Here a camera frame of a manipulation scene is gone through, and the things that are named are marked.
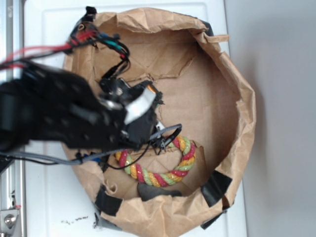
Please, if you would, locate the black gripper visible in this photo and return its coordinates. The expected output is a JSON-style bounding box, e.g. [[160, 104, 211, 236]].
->
[[99, 78, 162, 150]]

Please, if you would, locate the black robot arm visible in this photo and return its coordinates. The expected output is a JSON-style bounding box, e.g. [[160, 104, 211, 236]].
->
[[0, 62, 162, 152]]

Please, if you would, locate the brown paper bag bowl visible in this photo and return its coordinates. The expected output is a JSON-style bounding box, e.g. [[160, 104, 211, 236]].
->
[[74, 7, 256, 237]]

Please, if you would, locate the dark grey object in bag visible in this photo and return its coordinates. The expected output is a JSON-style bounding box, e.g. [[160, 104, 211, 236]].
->
[[137, 183, 182, 201]]

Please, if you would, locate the black tape strip back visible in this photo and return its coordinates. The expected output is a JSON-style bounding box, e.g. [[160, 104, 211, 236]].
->
[[70, 6, 97, 37]]

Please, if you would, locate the black tape strip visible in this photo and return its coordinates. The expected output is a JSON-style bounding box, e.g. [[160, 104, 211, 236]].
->
[[201, 170, 233, 207], [94, 185, 123, 216], [70, 6, 97, 37]]

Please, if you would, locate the black tape strip front left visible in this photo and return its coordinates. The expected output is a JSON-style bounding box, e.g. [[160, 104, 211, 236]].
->
[[94, 185, 123, 216]]

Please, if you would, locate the black tape strip front right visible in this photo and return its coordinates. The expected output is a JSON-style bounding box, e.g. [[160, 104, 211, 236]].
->
[[201, 170, 233, 207]]

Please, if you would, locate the multicolour twisted rope toy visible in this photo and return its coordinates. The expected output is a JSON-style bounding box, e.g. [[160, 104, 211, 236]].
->
[[114, 135, 197, 187]]

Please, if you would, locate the red and black wire bundle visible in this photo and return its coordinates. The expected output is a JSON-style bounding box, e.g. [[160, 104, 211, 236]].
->
[[0, 29, 130, 72]]

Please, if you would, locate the aluminium frame rail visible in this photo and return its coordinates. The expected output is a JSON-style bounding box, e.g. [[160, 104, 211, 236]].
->
[[0, 0, 27, 237]]

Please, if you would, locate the metal corner bracket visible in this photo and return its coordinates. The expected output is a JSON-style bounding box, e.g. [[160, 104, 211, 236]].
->
[[0, 209, 22, 237]]

